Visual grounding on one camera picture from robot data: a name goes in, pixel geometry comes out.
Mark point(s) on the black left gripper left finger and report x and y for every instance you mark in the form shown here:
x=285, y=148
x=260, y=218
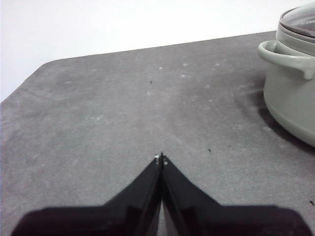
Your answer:
x=110, y=218

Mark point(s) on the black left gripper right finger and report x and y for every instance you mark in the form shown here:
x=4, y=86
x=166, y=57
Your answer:
x=209, y=218

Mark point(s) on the glass lid with green knob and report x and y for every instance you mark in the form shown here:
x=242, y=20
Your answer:
x=302, y=19

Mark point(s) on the pale green electric cooking pot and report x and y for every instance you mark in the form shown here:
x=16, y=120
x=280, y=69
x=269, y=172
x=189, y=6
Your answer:
x=290, y=98

